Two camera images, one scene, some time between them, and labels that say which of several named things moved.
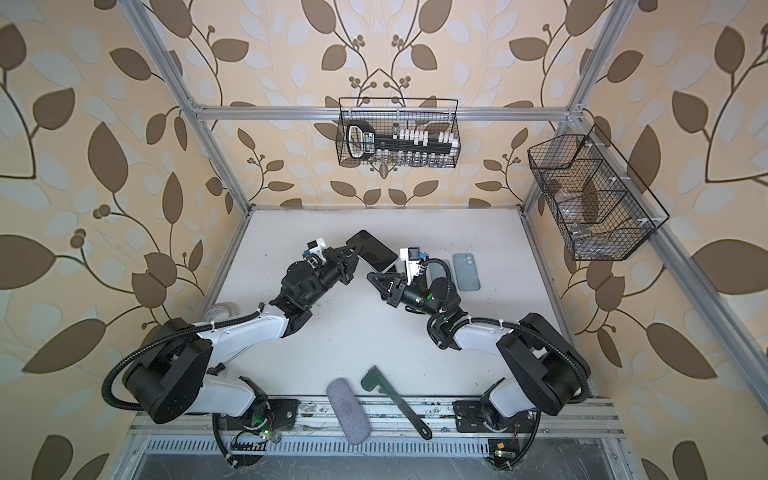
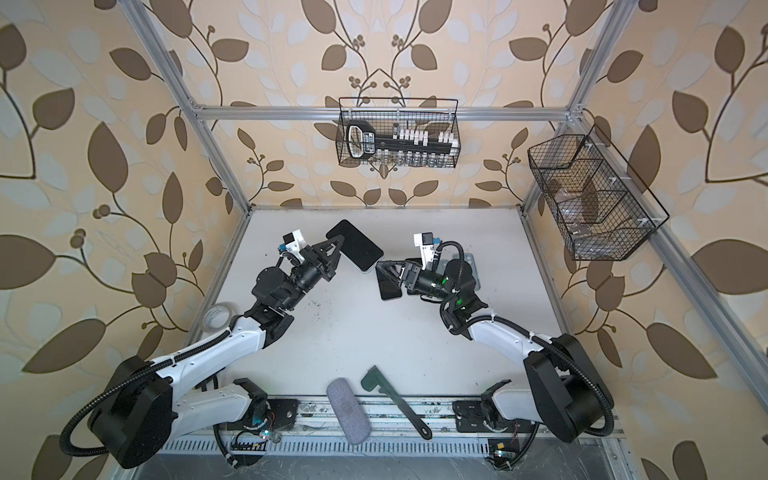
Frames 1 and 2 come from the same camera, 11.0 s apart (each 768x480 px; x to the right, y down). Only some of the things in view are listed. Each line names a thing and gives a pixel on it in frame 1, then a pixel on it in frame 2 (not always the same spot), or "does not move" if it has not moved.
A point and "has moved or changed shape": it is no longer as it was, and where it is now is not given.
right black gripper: [390, 295] → [412, 275]
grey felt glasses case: [348, 411] does not move
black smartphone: [373, 251] has moved or changed shape
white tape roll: [221, 311] does not move
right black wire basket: [596, 213] does not move
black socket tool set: [407, 147] does not move
